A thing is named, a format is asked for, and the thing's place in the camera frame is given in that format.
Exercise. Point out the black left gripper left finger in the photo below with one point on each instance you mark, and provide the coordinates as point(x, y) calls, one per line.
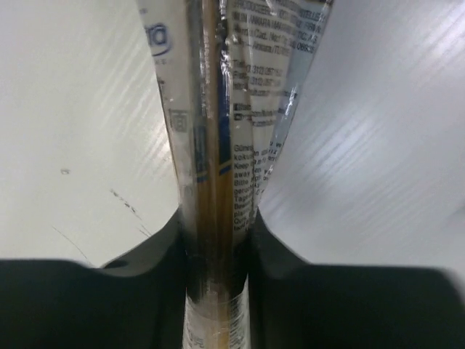
point(137, 300)

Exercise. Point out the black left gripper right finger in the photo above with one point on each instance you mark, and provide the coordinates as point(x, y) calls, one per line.
point(296, 304)

